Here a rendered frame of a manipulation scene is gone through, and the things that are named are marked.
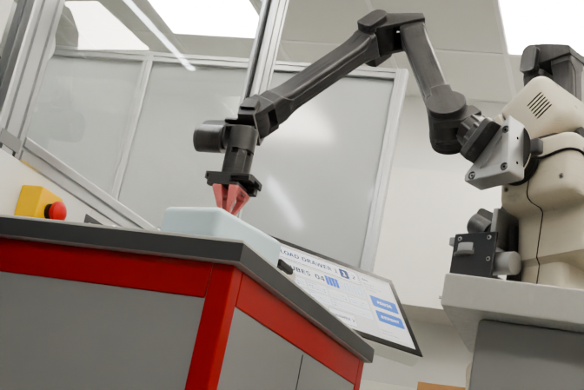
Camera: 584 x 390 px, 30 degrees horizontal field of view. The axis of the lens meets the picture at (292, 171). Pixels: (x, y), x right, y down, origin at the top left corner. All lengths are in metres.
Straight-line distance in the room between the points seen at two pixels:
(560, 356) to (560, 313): 0.06
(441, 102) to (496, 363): 0.91
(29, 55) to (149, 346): 0.76
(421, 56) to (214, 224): 1.05
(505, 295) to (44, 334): 0.57
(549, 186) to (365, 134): 1.88
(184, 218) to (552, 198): 0.89
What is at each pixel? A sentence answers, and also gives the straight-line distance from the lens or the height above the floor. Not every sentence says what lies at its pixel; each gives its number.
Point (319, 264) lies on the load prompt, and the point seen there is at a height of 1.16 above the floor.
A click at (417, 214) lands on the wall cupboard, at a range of 5.48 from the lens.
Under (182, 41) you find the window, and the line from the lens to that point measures 2.47.
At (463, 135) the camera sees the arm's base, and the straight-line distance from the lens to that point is 2.09.
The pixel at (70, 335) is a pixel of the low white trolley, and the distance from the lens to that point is 1.41.
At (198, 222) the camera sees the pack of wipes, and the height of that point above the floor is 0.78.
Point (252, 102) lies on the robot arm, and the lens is 2.22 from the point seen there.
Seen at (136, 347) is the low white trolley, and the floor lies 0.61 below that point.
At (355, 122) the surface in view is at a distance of 3.91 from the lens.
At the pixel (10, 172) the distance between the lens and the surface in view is 1.93.
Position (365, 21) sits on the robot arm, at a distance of 2.41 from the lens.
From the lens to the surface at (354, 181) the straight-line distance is 3.83.
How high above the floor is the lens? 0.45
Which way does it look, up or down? 18 degrees up
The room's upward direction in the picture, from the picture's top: 12 degrees clockwise
